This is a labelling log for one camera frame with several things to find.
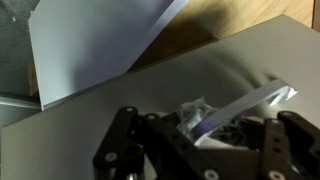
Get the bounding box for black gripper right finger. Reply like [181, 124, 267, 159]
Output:
[213, 110, 320, 180]

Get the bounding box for beige metal file cabinet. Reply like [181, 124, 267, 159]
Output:
[0, 13, 320, 180]

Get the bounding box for grey metal frame bar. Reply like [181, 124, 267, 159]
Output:
[0, 94, 42, 110]

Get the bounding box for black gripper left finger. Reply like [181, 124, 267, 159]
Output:
[92, 97, 221, 180]

